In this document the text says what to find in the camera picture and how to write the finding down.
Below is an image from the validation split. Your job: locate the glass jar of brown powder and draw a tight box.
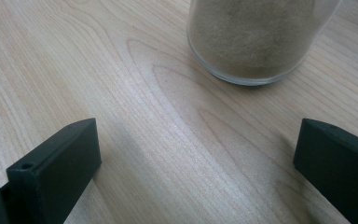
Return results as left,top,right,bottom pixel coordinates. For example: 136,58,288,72
186,0,345,87

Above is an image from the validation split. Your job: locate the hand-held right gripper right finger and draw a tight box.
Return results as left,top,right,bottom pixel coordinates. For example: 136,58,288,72
293,118,358,224

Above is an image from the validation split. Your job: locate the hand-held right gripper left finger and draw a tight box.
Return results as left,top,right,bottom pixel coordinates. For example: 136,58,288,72
0,118,103,224

